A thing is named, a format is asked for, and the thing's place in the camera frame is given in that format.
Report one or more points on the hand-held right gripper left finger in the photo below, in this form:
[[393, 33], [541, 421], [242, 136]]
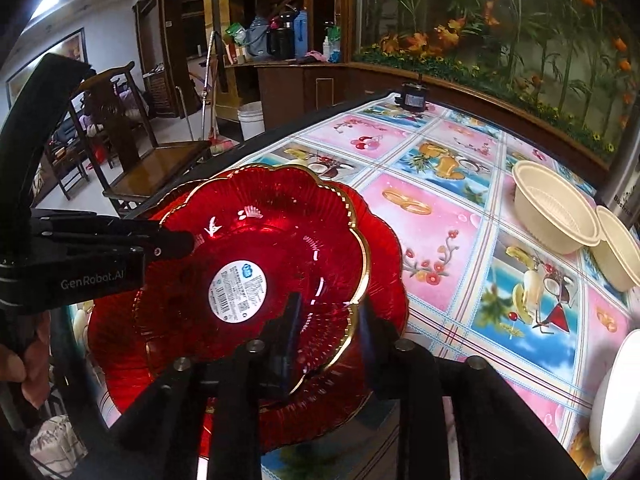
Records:
[[280, 360]]

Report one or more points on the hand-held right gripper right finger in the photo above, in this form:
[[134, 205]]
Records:
[[380, 360]]

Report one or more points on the framed wall picture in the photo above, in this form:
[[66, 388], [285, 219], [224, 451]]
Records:
[[40, 70]]

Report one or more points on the white foam plate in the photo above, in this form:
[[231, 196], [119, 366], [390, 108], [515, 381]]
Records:
[[620, 410]]

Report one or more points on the broom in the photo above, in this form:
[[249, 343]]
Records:
[[216, 142]]

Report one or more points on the stainless steel thermos jug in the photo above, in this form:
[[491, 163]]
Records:
[[625, 185]]

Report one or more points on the wooden chair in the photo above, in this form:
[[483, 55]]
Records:
[[165, 155]]

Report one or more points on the green packet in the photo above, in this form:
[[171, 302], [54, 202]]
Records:
[[235, 34]]

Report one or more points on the fruit print tablecloth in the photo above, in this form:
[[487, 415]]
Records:
[[440, 240]]

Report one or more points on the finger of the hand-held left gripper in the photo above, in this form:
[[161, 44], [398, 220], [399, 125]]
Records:
[[170, 247]]

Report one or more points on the white plastic bucket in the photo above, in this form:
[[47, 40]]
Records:
[[251, 120]]

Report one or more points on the wooden counter cabinet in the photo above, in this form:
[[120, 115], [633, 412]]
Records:
[[300, 90]]

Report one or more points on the black thermos jug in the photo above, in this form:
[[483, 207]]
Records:
[[280, 40]]

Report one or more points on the cream plastic bowl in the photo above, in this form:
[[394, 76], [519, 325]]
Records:
[[620, 255], [550, 210]]

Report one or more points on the green capped bottle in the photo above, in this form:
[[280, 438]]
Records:
[[332, 45]]

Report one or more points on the pink cloth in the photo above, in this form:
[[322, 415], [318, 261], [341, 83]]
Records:
[[314, 57]]

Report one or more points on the glass flower display cabinet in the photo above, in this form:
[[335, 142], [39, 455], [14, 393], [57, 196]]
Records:
[[500, 35]]

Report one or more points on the blue thermos flask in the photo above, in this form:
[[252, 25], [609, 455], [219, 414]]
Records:
[[301, 35]]

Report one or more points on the person's left hand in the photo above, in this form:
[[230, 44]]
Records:
[[35, 360]]

